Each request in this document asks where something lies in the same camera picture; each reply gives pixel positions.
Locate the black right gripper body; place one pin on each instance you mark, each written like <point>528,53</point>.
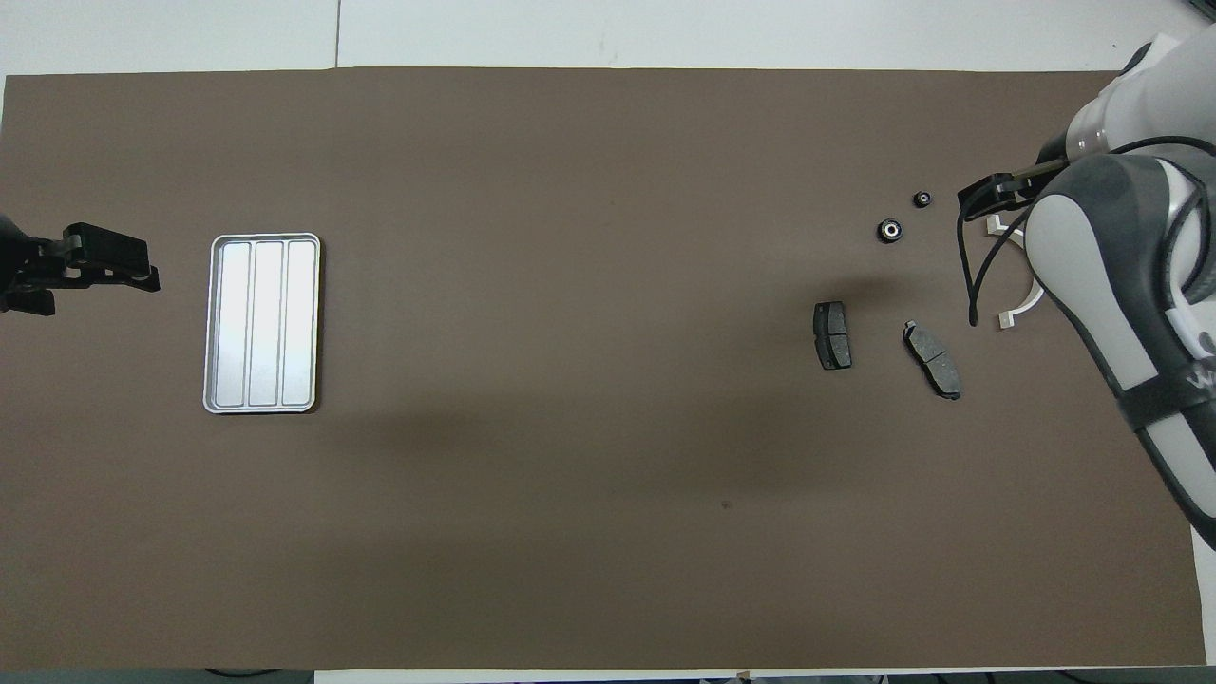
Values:
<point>1015,188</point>

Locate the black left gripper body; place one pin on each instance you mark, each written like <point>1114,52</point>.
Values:
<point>33,261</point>

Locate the large black bearing gear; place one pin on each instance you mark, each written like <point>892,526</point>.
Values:
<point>890,229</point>

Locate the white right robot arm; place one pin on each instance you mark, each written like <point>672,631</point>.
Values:
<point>1121,285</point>

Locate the silver metal tray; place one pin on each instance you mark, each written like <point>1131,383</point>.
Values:
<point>261,323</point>

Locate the dark grey brake pad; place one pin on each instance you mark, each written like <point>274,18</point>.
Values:
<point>932,359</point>
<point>832,335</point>

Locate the brown table mat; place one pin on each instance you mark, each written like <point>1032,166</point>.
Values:
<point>608,142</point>

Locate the white curved plastic bracket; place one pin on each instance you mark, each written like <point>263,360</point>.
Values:
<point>1007,318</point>

